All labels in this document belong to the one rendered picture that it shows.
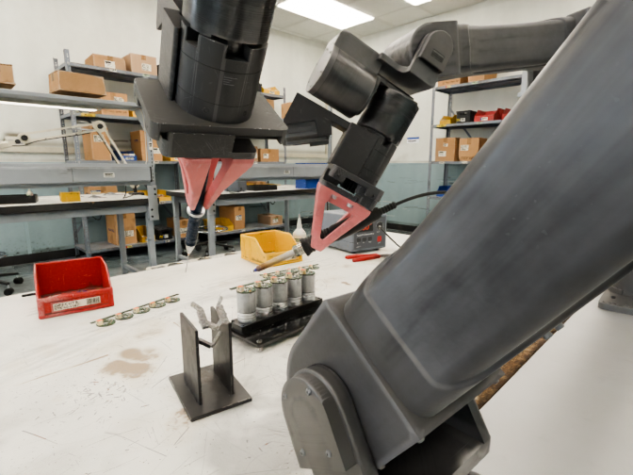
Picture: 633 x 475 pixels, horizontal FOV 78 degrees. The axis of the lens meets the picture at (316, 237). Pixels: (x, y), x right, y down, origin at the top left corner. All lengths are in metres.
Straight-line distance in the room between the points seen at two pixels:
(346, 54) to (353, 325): 0.35
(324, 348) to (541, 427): 0.28
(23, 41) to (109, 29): 0.83
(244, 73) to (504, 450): 0.34
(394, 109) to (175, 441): 0.39
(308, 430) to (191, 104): 0.22
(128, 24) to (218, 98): 5.04
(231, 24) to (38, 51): 4.73
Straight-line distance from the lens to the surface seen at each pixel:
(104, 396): 0.46
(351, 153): 0.45
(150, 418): 0.41
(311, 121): 0.46
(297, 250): 0.48
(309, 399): 0.17
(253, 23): 0.28
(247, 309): 0.51
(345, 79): 0.44
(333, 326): 0.17
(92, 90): 2.85
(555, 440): 0.41
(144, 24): 5.40
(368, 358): 0.16
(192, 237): 0.40
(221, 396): 0.41
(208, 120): 0.30
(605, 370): 0.55
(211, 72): 0.28
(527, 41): 0.60
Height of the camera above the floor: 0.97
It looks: 11 degrees down
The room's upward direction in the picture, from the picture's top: straight up
